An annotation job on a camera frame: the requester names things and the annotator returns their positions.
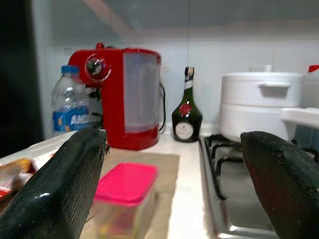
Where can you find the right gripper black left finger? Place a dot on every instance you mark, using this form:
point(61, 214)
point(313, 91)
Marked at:
point(59, 184)

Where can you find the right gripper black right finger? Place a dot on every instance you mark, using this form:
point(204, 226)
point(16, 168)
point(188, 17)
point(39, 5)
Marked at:
point(286, 179)

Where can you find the clear water bottle blue cap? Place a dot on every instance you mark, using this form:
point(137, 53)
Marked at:
point(67, 102)

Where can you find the snack package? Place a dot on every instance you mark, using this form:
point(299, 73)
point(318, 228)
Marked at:
point(22, 164)

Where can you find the steel gas stove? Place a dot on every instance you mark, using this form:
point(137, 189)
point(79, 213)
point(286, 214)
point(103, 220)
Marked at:
point(234, 209)

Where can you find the white plastic tub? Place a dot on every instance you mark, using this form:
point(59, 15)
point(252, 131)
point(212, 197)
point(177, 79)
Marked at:
point(301, 117)

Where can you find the clear container pink lid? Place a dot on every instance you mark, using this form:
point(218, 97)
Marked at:
point(127, 184)

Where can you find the black stove grate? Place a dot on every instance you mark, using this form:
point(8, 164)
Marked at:
point(219, 154)

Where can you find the white lidded pot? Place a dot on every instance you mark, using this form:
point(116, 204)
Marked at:
point(251, 109)

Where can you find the red coffee machine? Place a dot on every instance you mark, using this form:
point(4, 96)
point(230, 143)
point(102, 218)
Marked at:
point(113, 112)

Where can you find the white container red top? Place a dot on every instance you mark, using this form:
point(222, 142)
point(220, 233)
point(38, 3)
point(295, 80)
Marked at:
point(311, 87)

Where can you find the dark green liqueur bottle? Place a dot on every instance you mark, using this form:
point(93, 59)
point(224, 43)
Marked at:
point(187, 119)

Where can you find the black tall appliance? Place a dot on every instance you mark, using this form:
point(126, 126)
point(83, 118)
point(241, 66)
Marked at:
point(17, 74)

